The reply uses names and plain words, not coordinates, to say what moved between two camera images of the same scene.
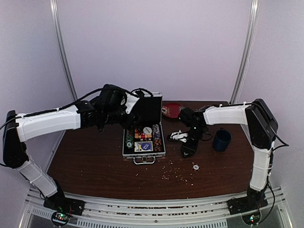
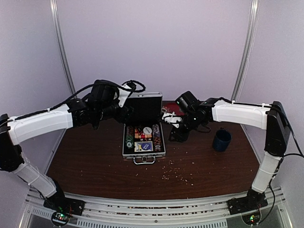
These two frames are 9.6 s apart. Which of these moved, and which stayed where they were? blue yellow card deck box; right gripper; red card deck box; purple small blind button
Moved: right gripper
Stayed: blue yellow card deck box; red card deck box; purple small blind button
